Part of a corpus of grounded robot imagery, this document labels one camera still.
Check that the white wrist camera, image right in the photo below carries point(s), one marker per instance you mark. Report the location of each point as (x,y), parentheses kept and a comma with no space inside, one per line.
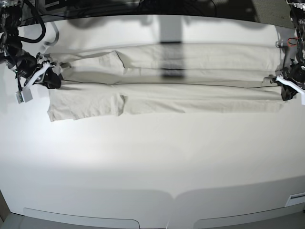
(278,79)

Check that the white wrist camera, image left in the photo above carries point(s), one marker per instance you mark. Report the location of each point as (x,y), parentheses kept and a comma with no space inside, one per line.
(31,86)

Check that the light grey T-shirt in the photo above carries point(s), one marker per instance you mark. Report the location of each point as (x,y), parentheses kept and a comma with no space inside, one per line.
(166,78)

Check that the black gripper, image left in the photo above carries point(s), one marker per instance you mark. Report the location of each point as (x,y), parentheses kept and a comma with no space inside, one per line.
(51,79)

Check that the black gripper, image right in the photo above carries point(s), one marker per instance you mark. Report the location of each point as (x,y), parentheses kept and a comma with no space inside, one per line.
(297,78)

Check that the white wrist camera, image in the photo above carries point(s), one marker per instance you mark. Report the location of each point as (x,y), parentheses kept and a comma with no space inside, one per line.
(31,86)
(278,79)

